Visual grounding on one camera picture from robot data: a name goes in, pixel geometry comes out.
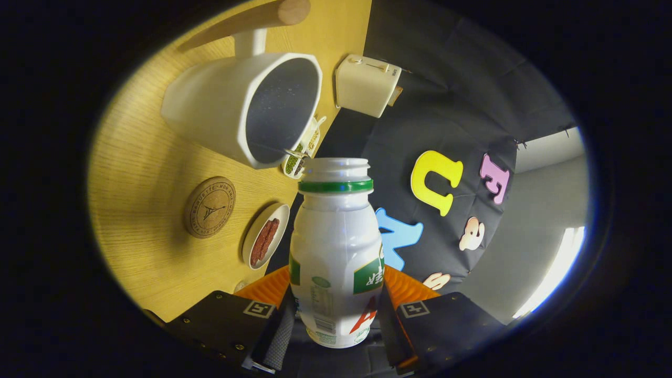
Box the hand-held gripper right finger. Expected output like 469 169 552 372
377 264 531 374

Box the white round plate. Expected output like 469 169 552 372
241 203 290 270

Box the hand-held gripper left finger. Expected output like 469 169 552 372
144 265 300 374

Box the white divided dish with beans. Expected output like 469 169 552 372
281 117 322 180

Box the black backdrop cloth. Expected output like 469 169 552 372
265 0 578 295

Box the round cork coaster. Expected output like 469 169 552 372
183 176 237 239

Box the cream toaster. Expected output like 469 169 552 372
335 54 403 119

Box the reddish meat patty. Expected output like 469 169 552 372
250 220 275 267
258 218 280 259

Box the ceiling light strip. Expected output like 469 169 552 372
513 226 586 319

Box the white cup with wooden handle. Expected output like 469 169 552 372
160 0 323 170

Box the white juice bottle green label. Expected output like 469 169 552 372
289 157 385 349

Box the wooden table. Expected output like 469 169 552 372
87 0 373 322

